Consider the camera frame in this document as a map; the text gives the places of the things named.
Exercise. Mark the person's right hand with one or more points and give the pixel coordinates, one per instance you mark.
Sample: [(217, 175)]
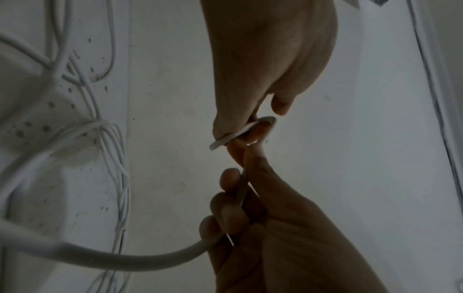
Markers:
[(267, 51)]

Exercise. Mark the person's left hand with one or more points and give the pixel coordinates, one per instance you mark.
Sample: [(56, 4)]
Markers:
[(296, 251)]

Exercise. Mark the white power strip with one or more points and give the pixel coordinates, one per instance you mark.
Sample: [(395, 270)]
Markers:
[(47, 114)]

